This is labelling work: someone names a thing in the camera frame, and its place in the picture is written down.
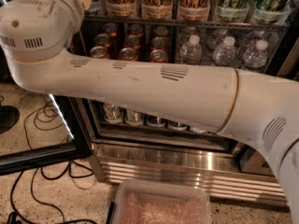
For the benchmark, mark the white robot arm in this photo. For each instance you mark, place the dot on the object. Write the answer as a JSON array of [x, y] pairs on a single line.
[[258, 110]]

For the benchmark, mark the second row left coke can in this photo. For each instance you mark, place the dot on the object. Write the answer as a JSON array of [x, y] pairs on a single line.
[[104, 40]]

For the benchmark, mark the second row coke can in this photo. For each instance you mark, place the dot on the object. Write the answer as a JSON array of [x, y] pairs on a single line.
[[132, 41], [104, 40], [158, 43]]

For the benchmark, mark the second row middle coke can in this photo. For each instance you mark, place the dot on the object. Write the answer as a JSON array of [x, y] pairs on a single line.
[[132, 41]]

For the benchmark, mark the front middle coca-cola can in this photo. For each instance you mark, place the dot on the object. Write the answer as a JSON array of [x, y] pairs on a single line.
[[128, 54]]

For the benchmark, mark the second row right coke can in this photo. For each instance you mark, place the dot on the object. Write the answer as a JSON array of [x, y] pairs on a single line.
[[158, 43]]

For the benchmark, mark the front right coca-cola can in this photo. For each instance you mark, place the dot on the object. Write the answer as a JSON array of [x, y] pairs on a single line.
[[158, 56]]

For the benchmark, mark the left green soda can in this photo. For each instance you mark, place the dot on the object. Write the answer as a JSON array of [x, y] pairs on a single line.
[[112, 113]]

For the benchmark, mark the green soda can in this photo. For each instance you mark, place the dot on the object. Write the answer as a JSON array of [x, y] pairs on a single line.
[[112, 113], [134, 118]]

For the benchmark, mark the glass fridge door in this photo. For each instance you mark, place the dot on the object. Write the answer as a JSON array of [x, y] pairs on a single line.
[[37, 129]]

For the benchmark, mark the left pepsi can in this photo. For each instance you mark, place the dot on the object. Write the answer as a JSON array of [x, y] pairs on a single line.
[[155, 122]]

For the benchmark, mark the pepsi can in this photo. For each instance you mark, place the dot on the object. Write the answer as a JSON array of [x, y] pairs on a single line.
[[176, 126], [155, 122]]

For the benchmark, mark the right pepsi can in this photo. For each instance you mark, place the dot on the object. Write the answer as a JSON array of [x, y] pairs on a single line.
[[176, 126]]

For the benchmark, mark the stainless steel fridge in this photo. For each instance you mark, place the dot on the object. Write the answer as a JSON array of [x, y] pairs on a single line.
[[222, 166]]

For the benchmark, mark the left front water bottle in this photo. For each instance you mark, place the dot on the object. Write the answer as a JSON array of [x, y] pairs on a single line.
[[191, 51]]

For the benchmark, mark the water bottle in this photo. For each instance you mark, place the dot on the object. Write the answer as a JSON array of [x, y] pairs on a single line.
[[191, 51], [224, 54], [255, 57]]

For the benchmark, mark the middle front water bottle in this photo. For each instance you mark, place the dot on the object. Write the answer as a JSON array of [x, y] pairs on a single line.
[[224, 54]]

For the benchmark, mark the left tea bottle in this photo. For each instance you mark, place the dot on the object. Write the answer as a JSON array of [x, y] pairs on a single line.
[[197, 130]]

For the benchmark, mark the right front water bottle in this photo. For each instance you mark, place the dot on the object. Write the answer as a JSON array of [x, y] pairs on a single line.
[[255, 57]]

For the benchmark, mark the clear plastic bin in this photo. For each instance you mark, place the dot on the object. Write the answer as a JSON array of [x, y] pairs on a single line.
[[149, 202]]

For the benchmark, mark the top wire shelf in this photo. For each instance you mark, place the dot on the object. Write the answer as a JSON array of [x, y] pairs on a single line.
[[201, 24]]

